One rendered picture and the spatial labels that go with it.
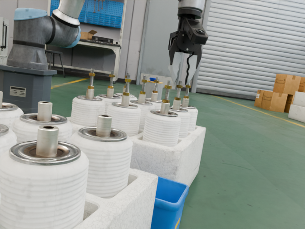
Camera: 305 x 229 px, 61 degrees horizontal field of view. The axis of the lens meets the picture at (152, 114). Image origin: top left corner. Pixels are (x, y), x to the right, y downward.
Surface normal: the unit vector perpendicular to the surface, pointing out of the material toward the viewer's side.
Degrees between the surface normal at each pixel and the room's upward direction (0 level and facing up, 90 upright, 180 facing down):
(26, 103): 90
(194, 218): 0
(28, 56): 72
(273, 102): 90
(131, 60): 90
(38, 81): 90
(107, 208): 0
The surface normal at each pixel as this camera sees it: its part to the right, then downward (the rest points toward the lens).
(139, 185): 0.14, -0.98
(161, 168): -0.35, 0.11
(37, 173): 0.29, -0.36
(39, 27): 0.80, 0.21
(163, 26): 0.08, 0.18
